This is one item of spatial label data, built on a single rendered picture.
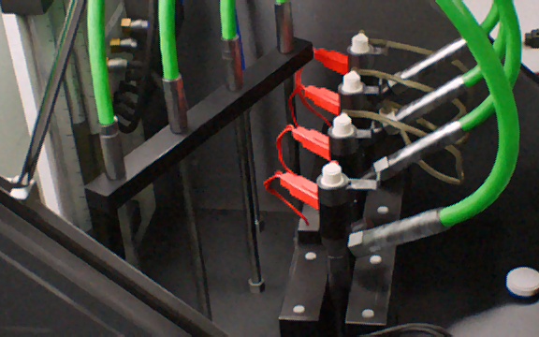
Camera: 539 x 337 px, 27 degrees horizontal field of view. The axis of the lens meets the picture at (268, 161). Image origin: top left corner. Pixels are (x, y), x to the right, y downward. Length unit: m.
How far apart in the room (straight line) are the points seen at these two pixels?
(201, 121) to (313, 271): 0.18
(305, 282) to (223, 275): 0.27
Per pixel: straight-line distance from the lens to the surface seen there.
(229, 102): 1.14
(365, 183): 1.01
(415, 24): 1.27
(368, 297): 1.07
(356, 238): 0.92
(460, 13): 0.76
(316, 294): 1.07
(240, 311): 1.29
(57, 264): 0.66
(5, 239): 0.65
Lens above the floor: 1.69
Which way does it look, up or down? 34 degrees down
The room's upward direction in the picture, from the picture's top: 5 degrees counter-clockwise
